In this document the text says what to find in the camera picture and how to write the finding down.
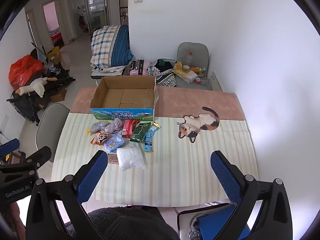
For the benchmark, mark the black stroller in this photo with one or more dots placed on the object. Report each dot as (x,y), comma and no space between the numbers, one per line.
(27,105)

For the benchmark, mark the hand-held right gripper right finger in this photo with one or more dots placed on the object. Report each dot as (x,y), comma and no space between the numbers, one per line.
(225,175)

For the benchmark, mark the yellow plastic bag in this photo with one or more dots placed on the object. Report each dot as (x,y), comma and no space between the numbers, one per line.
(178,68)

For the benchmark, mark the silver glitter packet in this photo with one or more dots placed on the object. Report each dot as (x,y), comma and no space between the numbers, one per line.
(98,127)

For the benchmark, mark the person's left forearm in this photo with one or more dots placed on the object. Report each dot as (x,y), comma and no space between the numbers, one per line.
(16,215)

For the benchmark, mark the black and white patterned bag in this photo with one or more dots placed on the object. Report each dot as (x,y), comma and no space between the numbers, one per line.
(163,76)

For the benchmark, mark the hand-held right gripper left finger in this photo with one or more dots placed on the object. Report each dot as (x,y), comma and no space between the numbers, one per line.
(91,177)

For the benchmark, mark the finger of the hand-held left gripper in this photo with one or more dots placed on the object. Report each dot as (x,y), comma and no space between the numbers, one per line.
(40,155)
(10,146)

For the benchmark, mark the blue tissue pack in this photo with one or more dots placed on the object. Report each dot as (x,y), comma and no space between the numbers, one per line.
(113,143)

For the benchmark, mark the white wrapped pack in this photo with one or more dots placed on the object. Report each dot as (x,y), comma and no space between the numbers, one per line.
(190,76)

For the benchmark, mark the white leaning board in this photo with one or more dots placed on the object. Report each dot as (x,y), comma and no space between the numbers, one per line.
(215,82)

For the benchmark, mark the printed cardboard box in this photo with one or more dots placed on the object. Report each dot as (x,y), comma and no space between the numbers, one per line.
(125,97)

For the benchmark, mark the red snack packet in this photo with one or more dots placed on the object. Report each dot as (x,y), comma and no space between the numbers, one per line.
(129,128)

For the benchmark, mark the yellow paper bag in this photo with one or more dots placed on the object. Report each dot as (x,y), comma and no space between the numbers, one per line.
(53,55)

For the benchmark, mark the grey chair back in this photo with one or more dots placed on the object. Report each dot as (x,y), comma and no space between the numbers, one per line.
(51,122)

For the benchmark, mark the green packet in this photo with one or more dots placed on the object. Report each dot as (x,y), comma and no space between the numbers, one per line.
(140,131)

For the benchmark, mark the purple sock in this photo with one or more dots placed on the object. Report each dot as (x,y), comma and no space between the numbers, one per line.
(113,127)

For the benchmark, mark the dark fuzzy clothing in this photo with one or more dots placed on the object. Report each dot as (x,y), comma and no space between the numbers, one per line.
(125,225)

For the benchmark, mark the orange plastic bag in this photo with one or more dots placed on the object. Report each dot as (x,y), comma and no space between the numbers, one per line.
(23,70)

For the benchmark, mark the white powder bag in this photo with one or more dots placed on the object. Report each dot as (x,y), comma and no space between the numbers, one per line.
(130,157)

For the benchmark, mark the light blue stick packet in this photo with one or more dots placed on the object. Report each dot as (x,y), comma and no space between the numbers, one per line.
(150,140)

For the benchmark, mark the grey cushioned chair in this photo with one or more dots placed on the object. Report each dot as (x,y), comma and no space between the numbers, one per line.
(200,52)

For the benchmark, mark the white goose plush toy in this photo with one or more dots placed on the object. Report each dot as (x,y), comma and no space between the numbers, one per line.
(33,87)

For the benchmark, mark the plaid bedding bundle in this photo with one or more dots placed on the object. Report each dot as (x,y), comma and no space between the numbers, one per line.
(110,46)

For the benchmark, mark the small brown cardboard box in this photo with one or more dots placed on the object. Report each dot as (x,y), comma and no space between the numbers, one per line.
(58,95)

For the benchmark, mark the clear plastic bottle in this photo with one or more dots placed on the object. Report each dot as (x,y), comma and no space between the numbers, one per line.
(189,60)

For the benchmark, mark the brown tape roll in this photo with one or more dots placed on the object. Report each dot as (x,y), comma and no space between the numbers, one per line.
(185,68)

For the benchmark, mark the cat-shaped mat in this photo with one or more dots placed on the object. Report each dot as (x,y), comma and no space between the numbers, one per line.
(200,123)

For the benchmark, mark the orange cartoon snack packet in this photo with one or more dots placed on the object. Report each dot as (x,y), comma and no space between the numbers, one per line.
(100,139)

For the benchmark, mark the pink suitcase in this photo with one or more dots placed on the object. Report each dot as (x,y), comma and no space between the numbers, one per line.
(140,67)

